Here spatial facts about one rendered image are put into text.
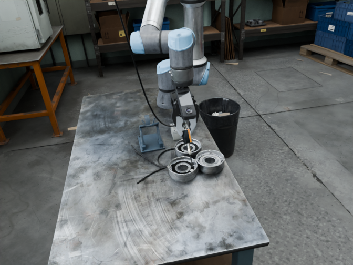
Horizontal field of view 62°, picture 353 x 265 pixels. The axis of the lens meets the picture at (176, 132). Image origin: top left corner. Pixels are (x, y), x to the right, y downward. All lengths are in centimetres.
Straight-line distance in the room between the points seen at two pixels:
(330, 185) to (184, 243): 170
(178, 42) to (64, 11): 389
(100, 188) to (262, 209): 129
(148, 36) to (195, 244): 67
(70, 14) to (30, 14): 173
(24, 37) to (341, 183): 289
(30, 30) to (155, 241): 252
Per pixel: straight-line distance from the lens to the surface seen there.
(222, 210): 96
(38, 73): 294
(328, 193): 235
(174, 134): 126
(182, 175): 103
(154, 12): 116
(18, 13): 308
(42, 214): 231
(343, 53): 486
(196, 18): 138
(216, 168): 107
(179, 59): 93
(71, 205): 106
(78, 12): 472
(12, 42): 316
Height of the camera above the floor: 149
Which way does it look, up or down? 31 degrees down
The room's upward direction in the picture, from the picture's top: 4 degrees counter-clockwise
